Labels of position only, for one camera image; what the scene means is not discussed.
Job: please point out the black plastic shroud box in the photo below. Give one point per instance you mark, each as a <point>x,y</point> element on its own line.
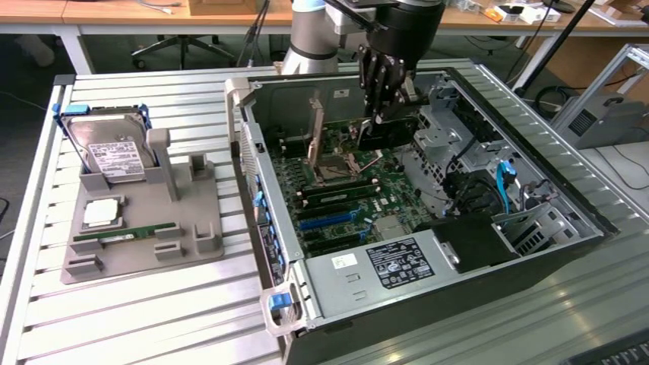
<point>466,243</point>

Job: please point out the grey parts rack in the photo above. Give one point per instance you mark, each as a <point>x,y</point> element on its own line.
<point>141,254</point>

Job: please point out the silver chipset heatsink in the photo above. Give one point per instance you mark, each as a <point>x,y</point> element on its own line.
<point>390,228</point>

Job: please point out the black tripod pole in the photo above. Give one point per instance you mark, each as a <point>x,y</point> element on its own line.
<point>557,42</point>

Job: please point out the metal socket cover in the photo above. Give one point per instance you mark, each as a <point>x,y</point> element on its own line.
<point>365,161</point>

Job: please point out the hard disk in blue caddy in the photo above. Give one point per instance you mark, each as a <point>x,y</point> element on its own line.
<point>107,144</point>

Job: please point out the aluminium profile frame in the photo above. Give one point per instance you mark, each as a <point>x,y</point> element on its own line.
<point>615,64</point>

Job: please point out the grey power supply unit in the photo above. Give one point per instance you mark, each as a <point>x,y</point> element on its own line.
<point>343,292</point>

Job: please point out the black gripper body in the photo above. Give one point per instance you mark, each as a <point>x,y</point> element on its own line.
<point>405,30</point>

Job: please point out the black office chair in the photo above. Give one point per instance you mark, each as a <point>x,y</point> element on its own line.
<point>182,45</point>

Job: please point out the wooden desk with white legs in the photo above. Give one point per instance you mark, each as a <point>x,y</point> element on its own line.
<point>101,15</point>
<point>466,19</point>

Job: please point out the grey computer tower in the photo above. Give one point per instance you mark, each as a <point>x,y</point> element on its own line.
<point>602,121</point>

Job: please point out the white device box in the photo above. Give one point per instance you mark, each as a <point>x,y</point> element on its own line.
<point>538,16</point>

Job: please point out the black keyboard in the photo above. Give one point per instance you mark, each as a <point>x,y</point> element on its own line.
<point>618,353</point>

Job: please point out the metal disk bay cage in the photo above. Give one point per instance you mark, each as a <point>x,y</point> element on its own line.
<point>435,152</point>

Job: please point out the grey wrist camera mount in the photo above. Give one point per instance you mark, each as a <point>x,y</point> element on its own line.
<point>349,22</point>

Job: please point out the green RAM stick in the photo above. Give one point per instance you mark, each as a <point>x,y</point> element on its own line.
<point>126,234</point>

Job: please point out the silver CPU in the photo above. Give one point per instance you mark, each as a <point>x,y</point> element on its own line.
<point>101,211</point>

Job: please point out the graphics card with black shroud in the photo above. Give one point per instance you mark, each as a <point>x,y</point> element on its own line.
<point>393,137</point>

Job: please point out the blue expansion slot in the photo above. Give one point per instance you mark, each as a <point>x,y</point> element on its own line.
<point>323,221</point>

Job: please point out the RAM stick in slot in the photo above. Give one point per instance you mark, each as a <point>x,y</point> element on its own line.
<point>329,197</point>

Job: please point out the green motherboard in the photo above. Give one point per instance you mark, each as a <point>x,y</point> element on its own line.
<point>385,190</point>

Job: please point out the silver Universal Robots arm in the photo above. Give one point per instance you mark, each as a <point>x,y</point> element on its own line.
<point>309,45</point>

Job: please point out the CPU socket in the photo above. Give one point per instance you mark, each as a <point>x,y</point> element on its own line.
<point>334,171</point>

